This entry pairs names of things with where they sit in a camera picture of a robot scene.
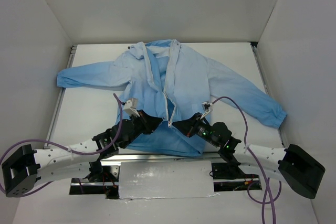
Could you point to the light blue zip jacket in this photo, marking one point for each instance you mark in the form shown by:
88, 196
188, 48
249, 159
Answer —
171, 80

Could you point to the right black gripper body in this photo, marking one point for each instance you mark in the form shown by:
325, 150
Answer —
192, 124

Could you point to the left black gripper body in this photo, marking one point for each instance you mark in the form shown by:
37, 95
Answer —
143, 122

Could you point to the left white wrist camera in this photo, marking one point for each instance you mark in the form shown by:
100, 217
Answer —
130, 107

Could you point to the aluminium rail frame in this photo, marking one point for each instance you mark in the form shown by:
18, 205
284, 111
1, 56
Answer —
82, 113

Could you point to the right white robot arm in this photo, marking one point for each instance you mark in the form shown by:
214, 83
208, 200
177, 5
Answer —
291, 165

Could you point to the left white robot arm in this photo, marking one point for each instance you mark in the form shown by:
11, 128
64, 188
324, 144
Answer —
28, 167

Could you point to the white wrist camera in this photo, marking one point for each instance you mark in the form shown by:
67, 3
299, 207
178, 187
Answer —
130, 107
207, 107

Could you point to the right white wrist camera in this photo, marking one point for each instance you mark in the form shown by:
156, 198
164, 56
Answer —
207, 107

